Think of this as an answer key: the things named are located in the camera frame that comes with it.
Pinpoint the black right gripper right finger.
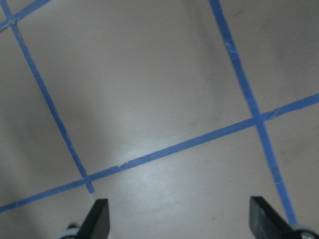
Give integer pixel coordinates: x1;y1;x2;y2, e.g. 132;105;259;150
249;196;293;239

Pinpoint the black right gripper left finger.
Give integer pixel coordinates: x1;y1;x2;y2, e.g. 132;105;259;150
75;199;110;239

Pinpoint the brown grid table mat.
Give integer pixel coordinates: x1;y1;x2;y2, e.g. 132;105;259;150
0;0;319;239

